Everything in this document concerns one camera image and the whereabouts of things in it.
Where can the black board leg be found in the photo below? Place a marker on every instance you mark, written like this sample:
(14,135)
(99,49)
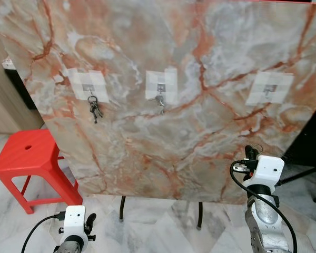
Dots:
(122,208)
(199,216)

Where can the dark bunch of keys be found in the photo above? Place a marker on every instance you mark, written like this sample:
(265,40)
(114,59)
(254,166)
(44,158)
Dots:
(94,108)

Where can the red plastic stool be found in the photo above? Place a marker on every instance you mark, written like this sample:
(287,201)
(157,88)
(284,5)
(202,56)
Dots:
(26,158)

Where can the marble pattern board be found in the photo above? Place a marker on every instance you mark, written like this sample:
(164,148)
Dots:
(163,147)

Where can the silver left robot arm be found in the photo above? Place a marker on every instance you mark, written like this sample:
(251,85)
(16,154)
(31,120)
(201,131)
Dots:
(71,246)

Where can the black board support bar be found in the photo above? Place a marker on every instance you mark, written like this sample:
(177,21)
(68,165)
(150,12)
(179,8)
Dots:
(300,175)

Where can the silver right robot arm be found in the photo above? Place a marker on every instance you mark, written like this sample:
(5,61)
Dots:
(266,221)

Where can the small silver key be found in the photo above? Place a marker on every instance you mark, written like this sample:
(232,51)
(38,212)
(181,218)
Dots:
(160,103)

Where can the metal wall hook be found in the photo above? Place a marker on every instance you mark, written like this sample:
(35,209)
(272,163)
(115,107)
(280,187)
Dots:
(89,88)
(160,88)
(269,89)

